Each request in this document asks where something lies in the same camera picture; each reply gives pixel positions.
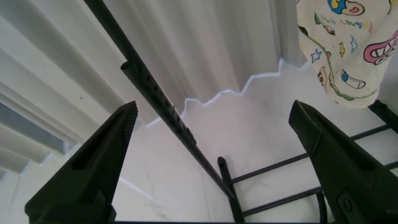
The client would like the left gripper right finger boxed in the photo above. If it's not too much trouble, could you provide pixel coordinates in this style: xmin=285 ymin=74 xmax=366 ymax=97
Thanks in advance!
xmin=288 ymin=99 xmax=398 ymax=222

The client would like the white curtain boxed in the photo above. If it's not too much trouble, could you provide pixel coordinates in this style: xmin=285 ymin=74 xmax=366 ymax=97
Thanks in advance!
xmin=0 ymin=0 xmax=308 ymax=147

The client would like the cream printed garment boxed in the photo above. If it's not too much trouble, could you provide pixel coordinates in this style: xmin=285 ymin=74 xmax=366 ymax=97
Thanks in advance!
xmin=295 ymin=0 xmax=398 ymax=109

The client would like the black clothes rack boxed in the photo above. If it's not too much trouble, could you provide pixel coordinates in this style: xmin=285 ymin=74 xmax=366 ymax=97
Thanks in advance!
xmin=83 ymin=0 xmax=398 ymax=223

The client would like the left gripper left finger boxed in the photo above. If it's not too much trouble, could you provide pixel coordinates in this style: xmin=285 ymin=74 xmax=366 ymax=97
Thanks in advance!
xmin=24 ymin=100 xmax=139 ymax=222

